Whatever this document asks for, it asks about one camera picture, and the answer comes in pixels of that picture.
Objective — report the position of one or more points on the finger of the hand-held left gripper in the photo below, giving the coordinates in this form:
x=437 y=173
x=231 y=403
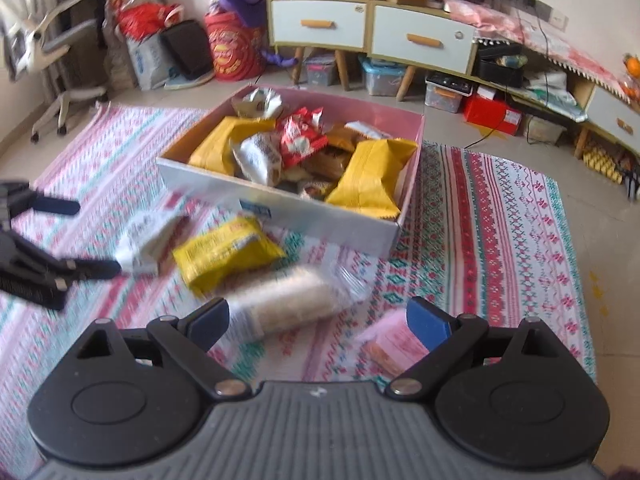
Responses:
x=55 y=206
x=85 y=269

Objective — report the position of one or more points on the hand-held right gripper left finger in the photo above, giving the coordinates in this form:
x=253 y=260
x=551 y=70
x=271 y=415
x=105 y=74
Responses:
x=210 y=322

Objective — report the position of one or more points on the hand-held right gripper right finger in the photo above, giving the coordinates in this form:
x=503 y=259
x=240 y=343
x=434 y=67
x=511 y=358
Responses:
x=427 y=322

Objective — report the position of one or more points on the pink snack packet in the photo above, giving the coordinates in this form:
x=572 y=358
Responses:
x=390 y=342

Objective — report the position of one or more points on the white packet bold black print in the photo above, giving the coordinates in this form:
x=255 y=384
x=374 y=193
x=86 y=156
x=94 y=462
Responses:
x=145 y=240

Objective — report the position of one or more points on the clear rice cracker packet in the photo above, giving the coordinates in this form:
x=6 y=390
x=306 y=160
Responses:
x=295 y=300

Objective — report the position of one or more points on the pink cardboard box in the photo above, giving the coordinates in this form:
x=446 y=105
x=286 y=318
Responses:
x=340 y=225

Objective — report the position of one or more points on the red snack packet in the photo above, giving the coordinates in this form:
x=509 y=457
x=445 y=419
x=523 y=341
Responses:
x=302 y=145
x=307 y=117

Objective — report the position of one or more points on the white orange snack packet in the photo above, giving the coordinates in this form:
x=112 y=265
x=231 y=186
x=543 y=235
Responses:
x=345 y=135

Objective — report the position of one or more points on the yellow packet black print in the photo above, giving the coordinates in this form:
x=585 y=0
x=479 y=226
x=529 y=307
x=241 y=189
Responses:
x=225 y=255

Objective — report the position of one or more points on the patterned woven mat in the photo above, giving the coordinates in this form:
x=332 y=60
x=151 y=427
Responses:
x=500 y=240

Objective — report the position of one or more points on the yellow snack packet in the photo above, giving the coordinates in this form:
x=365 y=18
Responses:
x=220 y=142
x=370 y=180

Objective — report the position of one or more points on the white office chair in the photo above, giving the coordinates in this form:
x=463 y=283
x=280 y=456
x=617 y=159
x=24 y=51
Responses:
x=60 y=40

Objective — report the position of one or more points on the white woven sack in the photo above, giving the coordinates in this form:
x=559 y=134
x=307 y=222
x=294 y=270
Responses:
x=147 y=62

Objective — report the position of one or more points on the white snack packet brown print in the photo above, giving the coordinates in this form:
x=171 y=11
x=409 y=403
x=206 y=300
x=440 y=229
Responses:
x=257 y=157

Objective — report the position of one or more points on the clear brown pastry packet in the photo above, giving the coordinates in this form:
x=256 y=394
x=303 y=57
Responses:
x=325 y=165

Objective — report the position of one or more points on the black bag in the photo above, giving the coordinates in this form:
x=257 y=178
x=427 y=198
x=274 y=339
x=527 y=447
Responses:
x=187 y=50

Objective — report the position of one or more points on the red plastic bag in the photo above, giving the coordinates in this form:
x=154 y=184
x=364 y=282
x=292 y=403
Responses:
x=147 y=17

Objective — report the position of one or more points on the red flat box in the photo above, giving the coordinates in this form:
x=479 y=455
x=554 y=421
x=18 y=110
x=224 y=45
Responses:
x=492 y=112

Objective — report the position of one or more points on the silver snack packet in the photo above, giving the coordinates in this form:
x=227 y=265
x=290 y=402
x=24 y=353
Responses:
x=260 y=100

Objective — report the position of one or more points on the storage box orange clips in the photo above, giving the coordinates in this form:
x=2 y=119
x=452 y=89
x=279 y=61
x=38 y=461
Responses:
x=447 y=95

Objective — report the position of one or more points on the yellow egg tray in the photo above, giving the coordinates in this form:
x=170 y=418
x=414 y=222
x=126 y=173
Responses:
x=602 y=162

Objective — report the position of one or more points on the blue lid storage box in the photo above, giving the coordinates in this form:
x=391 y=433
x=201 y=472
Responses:
x=382 y=77

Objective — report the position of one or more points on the black open box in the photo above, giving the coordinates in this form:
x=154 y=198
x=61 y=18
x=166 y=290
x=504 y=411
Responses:
x=497 y=67

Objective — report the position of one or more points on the low wooden cabinet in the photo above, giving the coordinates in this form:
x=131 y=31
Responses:
x=580 y=105

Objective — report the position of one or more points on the purple plush stick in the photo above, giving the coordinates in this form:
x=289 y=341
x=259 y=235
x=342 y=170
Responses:
x=282 y=59

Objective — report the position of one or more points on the clear plastic storage box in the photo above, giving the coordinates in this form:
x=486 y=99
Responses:
x=320 y=70

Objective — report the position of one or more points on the small white low drawer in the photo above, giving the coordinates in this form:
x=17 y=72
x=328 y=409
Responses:
x=617 y=120

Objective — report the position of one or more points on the white cabinet drawer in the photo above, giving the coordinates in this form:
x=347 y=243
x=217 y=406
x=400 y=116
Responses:
x=420 y=25
x=320 y=12

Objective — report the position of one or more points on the pink tasselled cloth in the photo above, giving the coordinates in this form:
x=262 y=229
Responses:
x=500 y=22

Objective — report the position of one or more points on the orange fruit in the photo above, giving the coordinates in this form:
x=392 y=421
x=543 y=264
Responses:
x=632 y=65

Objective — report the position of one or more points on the wall socket strip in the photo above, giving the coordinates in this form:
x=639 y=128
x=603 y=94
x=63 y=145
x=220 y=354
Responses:
x=537 y=7

